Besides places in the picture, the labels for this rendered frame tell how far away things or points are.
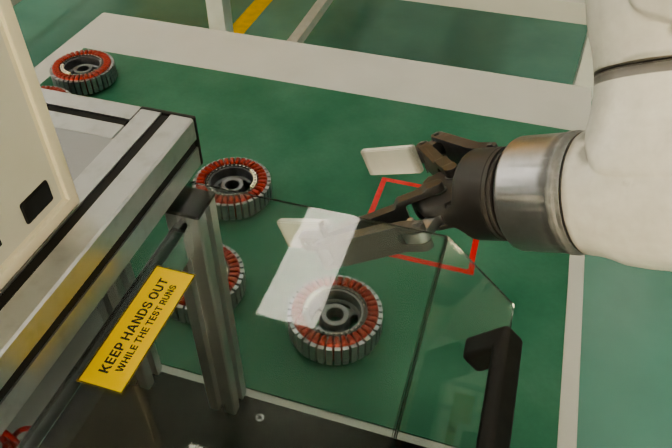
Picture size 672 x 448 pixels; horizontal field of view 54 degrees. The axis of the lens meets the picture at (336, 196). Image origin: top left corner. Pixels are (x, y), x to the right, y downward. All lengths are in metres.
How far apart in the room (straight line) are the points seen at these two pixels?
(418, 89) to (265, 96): 0.28
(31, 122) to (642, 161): 0.36
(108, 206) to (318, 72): 0.86
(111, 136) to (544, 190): 0.31
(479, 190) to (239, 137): 0.65
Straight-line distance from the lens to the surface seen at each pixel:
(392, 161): 0.69
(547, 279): 0.91
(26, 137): 0.41
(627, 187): 0.44
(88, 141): 0.51
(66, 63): 1.32
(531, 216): 0.48
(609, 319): 1.91
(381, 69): 1.28
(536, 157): 0.49
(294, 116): 1.14
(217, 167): 0.99
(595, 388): 1.77
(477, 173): 0.52
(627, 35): 0.45
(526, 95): 1.25
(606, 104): 0.46
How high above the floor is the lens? 1.40
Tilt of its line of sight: 42 degrees down
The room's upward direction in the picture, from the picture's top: straight up
